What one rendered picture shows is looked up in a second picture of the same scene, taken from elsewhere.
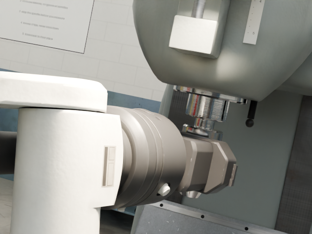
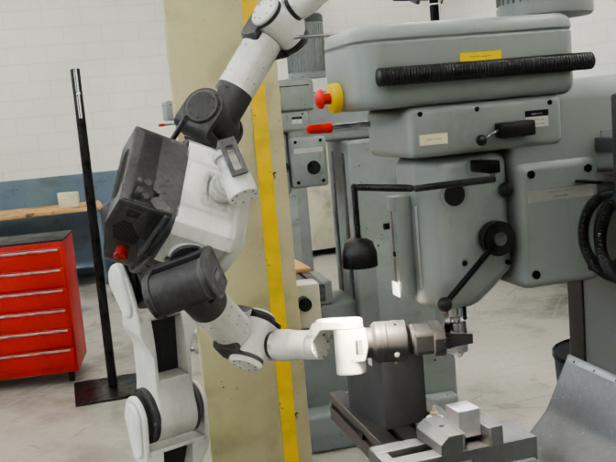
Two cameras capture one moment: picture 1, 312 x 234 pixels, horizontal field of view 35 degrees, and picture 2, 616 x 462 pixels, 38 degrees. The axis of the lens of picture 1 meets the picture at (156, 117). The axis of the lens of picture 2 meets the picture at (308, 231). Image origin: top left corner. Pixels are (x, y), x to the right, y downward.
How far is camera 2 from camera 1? 166 cm
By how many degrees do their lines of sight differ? 57
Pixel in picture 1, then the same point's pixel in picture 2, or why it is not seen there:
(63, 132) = (338, 337)
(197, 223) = (590, 376)
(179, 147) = (401, 336)
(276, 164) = not seen: outside the picture
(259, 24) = (422, 280)
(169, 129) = (397, 329)
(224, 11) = (407, 276)
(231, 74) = (423, 301)
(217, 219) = (601, 373)
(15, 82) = (324, 323)
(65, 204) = (342, 361)
